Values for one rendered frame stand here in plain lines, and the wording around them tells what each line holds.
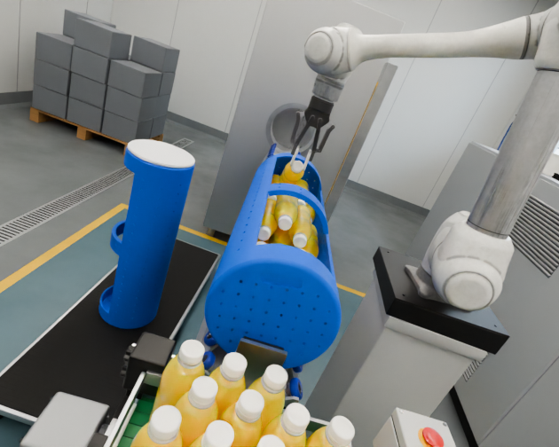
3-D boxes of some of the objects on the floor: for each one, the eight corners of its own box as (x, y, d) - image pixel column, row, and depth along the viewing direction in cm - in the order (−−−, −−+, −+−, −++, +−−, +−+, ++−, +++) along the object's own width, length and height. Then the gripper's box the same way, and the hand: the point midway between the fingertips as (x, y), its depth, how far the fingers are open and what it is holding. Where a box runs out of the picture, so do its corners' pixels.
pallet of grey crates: (161, 144, 481) (181, 50, 433) (131, 158, 408) (151, 46, 360) (74, 112, 479) (85, 13, 430) (29, 119, 405) (35, 2, 357)
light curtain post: (286, 312, 258) (396, 66, 190) (285, 318, 253) (398, 66, 184) (277, 309, 258) (385, 62, 189) (277, 316, 252) (387, 62, 184)
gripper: (347, 105, 119) (319, 172, 128) (298, 88, 117) (274, 156, 127) (350, 109, 112) (320, 178, 121) (298, 90, 110) (273, 161, 120)
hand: (300, 158), depth 123 cm, fingers closed on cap, 4 cm apart
